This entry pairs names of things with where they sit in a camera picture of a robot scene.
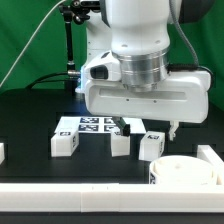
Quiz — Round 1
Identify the white right rail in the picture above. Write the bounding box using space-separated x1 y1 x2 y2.
197 145 224 186

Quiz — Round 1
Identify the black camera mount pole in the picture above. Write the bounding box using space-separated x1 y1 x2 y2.
59 3 80 94

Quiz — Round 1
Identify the white front rail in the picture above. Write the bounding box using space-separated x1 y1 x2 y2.
0 183 224 213

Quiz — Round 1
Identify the white cable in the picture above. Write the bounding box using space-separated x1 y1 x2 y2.
0 0 68 88

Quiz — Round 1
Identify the black cable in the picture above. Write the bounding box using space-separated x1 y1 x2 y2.
25 72 81 90

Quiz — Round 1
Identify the white left block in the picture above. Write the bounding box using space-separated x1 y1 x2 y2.
0 143 5 165

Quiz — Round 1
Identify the white paper marker sheet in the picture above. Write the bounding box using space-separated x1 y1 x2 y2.
55 116 146 134

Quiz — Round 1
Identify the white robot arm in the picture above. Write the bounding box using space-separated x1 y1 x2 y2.
82 0 215 138

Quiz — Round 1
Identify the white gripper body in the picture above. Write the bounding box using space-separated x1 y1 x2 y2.
83 68 212 124

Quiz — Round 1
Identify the white rail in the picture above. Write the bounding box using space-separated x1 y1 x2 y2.
0 183 224 213
197 145 224 186

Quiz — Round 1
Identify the black camera on mount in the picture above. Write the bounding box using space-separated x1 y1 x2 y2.
72 0 100 10

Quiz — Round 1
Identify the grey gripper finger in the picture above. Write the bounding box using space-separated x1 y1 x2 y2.
113 117 130 137
169 121 179 141

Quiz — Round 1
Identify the white round stool seat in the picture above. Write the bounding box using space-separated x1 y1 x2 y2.
149 155 217 186

